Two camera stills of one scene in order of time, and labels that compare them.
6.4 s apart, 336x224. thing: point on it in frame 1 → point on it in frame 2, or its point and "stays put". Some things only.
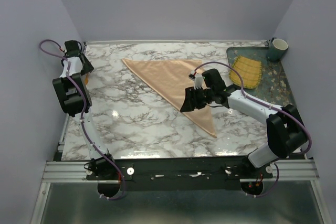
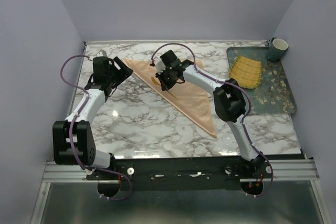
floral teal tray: (274, 86) stays put
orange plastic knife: (86, 80) → (157, 83)
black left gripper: (87, 66) → (123, 72)
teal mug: (277, 48) stays put
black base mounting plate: (177, 173) stays put
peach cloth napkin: (171, 77) stays put
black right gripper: (189, 104) → (164, 86)
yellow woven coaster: (250, 71) stays put
